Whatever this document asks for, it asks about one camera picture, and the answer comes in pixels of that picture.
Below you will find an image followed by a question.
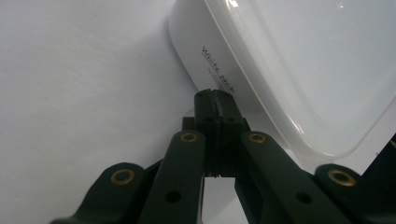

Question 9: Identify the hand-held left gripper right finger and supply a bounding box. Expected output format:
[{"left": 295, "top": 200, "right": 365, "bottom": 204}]
[{"left": 218, "top": 91, "right": 252, "bottom": 178}]

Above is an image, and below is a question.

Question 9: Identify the white plastic lunch box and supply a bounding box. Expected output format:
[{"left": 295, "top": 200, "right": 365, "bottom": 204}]
[{"left": 168, "top": 0, "right": 396, "bottom": 162}]

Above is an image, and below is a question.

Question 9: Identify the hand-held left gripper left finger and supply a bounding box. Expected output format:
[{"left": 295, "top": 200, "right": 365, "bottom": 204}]
[{"left": 181, "top": 89, "right": 220, "bottom": 178}]

